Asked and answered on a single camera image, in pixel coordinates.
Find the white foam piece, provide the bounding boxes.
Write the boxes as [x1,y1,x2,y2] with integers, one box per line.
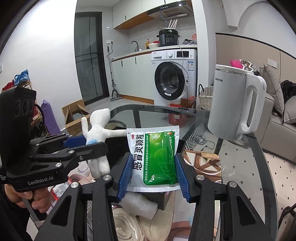
[119,192,158,219]

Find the white plush doll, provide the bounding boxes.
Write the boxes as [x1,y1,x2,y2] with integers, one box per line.
[81,108,126,179]

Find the red white wipes pack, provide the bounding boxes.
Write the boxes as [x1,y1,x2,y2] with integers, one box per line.
[50,174,82,201]

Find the green medicine sachet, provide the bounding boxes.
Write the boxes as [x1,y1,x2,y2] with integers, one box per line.
[127,126,180,193]

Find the cream rope coil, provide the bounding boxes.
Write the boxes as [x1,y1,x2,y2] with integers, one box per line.
[112,207,153,241]

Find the left human hand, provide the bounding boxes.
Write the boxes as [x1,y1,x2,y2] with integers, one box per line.
[4,184,52,213]

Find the anime printed table mat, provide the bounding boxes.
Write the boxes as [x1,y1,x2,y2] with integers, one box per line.
[69,150,222,240]

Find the purple rolled mat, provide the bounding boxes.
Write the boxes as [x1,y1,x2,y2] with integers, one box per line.
[41,99,61,135]

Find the brown cardboard box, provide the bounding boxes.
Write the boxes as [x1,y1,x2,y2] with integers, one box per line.
[62,99,90,136]

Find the black cardboard box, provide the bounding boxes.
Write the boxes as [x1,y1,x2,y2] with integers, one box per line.
[106,131,184,210]

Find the wooden shoe rack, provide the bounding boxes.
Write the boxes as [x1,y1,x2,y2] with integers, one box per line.
[1,69,47,138]

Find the upright mop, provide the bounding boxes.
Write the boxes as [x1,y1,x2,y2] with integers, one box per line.
[106,40,123,102]

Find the red box under table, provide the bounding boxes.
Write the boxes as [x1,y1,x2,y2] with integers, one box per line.
[168,103,193,128]

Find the white electric kettle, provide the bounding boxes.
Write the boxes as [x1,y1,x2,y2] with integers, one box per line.
[208,64,267,141]

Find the woven wicker basket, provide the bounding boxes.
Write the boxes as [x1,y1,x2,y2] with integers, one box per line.
[198,84,213,110]

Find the grey sofa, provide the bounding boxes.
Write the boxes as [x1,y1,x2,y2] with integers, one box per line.
[254,64,296,164]

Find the black glass door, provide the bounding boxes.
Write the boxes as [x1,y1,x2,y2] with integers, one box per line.
[74,11,109,105]

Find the kitchen faucet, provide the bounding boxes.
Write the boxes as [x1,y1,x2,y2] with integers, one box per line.
[130,40,141,52]

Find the white washing machine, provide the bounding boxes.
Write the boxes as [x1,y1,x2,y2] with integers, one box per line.
[151,48,197,106]

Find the grey cushion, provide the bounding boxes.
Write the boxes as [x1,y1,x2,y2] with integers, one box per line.
[261,65,285,115]

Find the black pressure cooker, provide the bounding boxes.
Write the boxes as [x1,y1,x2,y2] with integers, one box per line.
[157,29,179,47]

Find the pink clothing pile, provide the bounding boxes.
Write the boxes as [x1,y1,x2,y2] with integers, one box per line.
[230,60,244,69]

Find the black clothing on sofa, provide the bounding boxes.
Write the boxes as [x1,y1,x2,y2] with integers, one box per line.
[280,80,296,103]

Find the white wifi router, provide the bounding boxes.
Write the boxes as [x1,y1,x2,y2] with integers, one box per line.
[167,19,178,29]

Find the range hood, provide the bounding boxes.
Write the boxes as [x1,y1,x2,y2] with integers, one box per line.
[147,1,193,20]

